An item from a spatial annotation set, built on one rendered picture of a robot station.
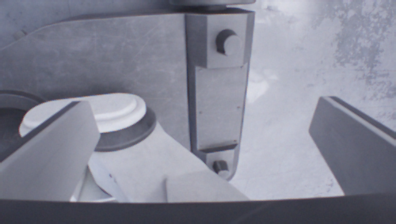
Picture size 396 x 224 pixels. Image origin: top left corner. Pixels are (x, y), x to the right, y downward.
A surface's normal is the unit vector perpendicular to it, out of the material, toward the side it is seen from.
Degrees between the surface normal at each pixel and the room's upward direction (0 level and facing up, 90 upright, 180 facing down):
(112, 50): 0
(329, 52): 0
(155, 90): 0
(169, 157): 90
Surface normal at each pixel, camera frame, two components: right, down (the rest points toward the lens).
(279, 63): 0.21, 0.51
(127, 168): -0.02, -0.85
